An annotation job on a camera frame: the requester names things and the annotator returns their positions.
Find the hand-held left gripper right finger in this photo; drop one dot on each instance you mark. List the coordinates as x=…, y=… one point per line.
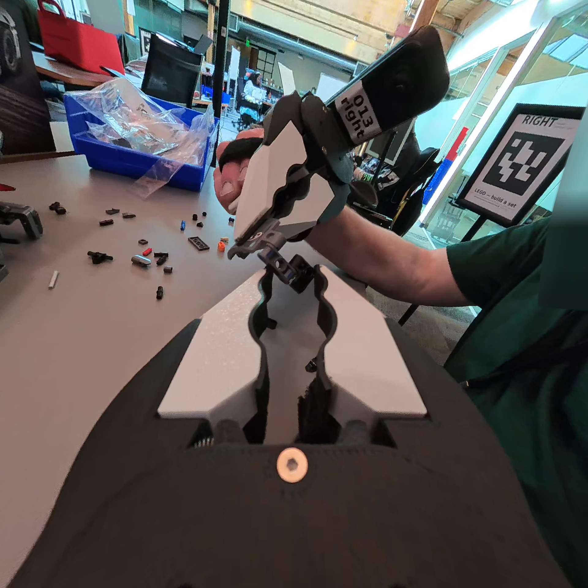
x=376, y=367

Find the red bag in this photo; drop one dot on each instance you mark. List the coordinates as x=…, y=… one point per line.
x=78, y=41

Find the white vent grille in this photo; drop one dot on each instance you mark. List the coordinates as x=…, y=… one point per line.
x=359, y=69

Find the person's right forearm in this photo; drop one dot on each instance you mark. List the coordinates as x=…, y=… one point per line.
x=390, y=262

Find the wooden-edged office desk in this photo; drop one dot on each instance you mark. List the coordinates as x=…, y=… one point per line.
x=59, y=73

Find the blue plastic bin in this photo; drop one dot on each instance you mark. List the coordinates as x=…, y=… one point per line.
x=138, y=160

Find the grey toy brick car model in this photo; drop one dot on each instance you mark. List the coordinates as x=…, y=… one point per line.
x=27, y=216

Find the person's right hand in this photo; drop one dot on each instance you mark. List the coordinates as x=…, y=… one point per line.
x=232, y=183

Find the black toy brick axle connector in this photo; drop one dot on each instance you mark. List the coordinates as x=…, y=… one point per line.
x=97, y=257

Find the whiteboard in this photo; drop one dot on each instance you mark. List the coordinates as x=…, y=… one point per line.
x=330, y=87

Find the shiny grey toy brick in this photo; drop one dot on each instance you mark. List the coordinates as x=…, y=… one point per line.
x=141, y=260

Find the white poster board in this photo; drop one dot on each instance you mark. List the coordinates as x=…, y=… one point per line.
x=287, y=78

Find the printed black toy tile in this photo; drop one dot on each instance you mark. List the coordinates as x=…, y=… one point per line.
x=198, y=243

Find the scattered small black toy bricks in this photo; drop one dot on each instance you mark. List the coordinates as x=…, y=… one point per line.
x=57, y=209

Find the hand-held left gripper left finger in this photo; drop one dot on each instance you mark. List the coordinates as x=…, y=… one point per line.
x=211, y=367

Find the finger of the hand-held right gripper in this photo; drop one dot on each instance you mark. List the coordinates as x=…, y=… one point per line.
x=271, y=165
x=312, y=202

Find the small toy brick beam subassembly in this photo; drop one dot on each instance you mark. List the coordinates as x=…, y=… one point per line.
x=289, y=268

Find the small white toy rod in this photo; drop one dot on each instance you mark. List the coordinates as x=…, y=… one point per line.
x=53, y=280

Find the person's green shirt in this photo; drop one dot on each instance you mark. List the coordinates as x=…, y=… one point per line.
x=528, y=436

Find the toy car set box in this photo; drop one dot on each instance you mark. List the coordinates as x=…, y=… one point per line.
x=23, y=105

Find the black framed marker sign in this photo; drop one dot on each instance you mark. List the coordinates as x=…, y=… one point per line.
x=523, y=160

